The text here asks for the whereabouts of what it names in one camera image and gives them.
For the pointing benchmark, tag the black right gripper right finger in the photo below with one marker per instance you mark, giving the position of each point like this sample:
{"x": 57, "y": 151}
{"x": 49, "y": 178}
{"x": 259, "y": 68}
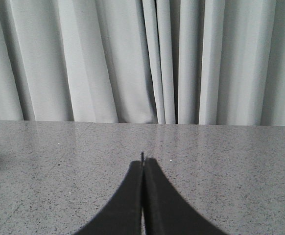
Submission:
{"x": 165, "y": 210}

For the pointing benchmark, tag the light grey curtain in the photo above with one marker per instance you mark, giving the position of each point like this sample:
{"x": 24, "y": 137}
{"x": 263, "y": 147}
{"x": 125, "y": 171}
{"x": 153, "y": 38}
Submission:
{"x": 143, "y": 61}

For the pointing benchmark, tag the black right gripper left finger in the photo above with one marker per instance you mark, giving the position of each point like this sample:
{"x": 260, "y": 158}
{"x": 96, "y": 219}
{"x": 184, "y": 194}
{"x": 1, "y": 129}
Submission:
{"x": 122, "y": 214}

